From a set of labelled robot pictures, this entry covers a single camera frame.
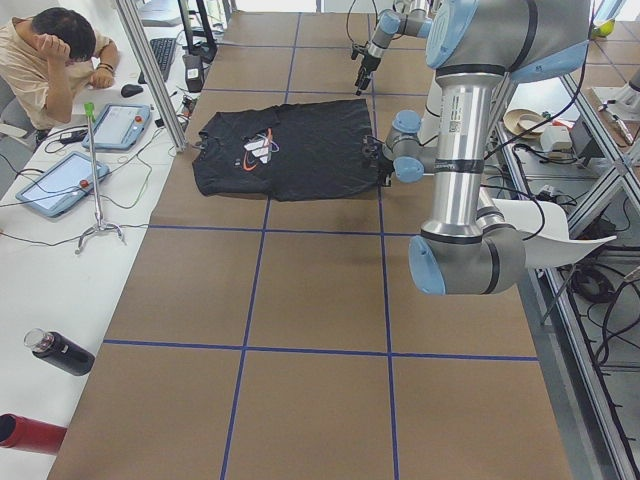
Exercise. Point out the black keyboard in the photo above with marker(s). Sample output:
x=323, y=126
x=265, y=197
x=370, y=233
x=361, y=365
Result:
x=164, y=52

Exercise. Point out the silver tripod stand green top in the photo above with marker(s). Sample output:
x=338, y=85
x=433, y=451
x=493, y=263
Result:
x=101, y=225

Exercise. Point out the black water bottle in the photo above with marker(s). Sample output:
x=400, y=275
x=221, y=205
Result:
x=59, y=351

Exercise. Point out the near blue teach pendant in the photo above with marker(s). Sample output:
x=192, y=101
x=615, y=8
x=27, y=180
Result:
x=60, y=187

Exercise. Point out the white plastic chair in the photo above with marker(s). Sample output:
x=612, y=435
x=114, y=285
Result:
x=551, y=247

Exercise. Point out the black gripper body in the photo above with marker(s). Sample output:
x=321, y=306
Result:
x=368, y=59
x=378, y=161

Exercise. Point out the white power adapter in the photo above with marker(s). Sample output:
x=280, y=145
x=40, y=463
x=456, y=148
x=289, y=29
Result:
x=556, y=138

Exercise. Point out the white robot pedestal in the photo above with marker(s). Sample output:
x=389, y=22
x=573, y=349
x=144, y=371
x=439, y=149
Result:
x=429, y=132

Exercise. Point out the far blue teach pendant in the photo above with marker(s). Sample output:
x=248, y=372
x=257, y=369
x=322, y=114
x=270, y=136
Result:
x=118, y=127

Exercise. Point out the black computer mouse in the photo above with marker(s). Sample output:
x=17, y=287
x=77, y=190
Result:
x=130, y=90

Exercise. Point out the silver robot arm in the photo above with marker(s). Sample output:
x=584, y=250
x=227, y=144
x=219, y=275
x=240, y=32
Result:
x=405, y=19
x=466, y=246

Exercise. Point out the black box white label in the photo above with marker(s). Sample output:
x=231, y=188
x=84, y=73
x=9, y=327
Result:
x=194, y=73

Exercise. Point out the seated person beige shirt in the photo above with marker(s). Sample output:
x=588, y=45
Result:
x=48, y=58

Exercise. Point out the aluminium frame post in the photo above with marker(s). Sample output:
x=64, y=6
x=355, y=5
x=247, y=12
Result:
x=142, y=51

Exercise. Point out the black graphic t-shirt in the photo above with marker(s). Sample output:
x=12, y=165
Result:
x=288, y=152

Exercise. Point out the wooden bowl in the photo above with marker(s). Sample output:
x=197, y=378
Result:
x=517, y=121

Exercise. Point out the red water bottle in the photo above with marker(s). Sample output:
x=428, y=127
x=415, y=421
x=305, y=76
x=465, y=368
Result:
x=31, y=435

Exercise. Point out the blue teach pendant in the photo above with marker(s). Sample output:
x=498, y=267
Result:
x=60, y=187
x=118, y=127

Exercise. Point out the brown paper table cover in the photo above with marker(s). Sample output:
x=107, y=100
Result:
x=257, y=339

